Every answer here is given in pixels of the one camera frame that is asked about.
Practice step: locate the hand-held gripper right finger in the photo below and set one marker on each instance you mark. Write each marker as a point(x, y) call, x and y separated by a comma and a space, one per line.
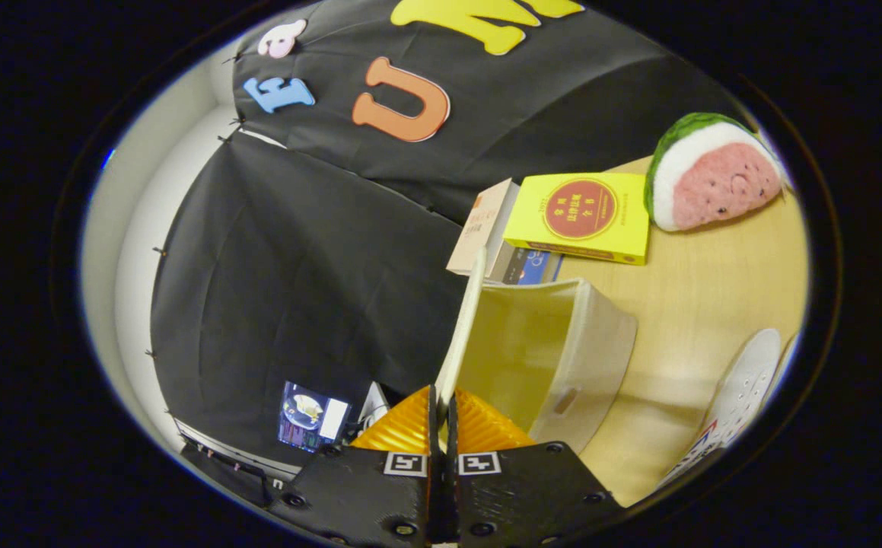
point(524, 491)

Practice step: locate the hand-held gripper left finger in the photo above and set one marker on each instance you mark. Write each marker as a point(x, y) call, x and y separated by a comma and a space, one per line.
point(364, 495)

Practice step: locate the beige fabric storage box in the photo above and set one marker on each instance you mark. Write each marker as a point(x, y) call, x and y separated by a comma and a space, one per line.
point(593, 350)

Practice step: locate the white striped canvas shoe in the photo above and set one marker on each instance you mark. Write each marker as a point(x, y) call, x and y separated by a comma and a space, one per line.
point(741, 396)

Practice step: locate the dark blue book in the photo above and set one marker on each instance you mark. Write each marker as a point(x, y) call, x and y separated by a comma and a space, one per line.
point(536, 268)

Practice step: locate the tan cover book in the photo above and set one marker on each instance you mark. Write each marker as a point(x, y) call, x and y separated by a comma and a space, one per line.
point(479, 228)

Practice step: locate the yellow book with red circle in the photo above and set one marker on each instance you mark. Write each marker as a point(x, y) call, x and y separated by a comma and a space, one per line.
point(616, 228)

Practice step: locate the watermelon slice plush toy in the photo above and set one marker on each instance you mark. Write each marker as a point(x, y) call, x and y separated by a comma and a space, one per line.
point(714, 183)

